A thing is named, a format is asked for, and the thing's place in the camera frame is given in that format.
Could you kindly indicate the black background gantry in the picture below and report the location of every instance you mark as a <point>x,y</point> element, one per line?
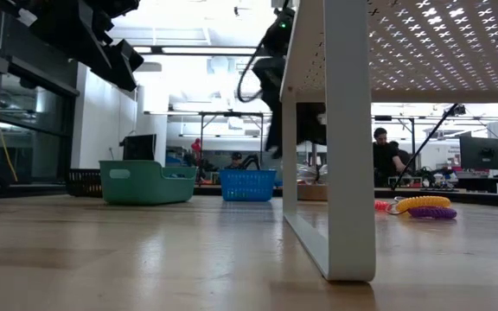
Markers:
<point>231,114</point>

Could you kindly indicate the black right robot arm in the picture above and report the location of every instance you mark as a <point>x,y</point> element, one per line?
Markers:
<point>275,30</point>

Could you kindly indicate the blue slotted plastic basket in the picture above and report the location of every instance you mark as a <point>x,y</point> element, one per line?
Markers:
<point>247,185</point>

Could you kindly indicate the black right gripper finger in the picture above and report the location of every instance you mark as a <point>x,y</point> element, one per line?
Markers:
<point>275,142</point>

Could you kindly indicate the black monitor on arm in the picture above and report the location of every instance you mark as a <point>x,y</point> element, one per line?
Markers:
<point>482,153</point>

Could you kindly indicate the black mesh basket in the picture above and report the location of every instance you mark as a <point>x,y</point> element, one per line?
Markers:
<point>82,183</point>

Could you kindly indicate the black monitor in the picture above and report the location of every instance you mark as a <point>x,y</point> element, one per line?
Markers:
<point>138,147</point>

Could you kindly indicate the yellow coil wristband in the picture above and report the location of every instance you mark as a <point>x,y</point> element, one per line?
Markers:
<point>422,202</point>

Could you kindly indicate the black slanted pole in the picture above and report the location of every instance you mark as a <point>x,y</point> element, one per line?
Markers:
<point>426,147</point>

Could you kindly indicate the ceiling light strip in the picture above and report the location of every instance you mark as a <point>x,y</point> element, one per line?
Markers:
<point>197,50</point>

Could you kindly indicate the purple coil wristband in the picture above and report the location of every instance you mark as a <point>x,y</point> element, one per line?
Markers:
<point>432,213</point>

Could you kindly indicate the black background robot arm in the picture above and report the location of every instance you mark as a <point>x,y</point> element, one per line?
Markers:
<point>253,160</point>

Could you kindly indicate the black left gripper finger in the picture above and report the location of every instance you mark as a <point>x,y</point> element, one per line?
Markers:
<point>119,71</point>
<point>131,56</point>

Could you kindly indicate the teal plastic bin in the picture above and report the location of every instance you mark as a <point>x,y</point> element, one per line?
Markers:
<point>145,181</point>

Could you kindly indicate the white perforated metal shelf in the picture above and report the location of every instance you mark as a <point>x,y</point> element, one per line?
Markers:
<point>348,173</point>

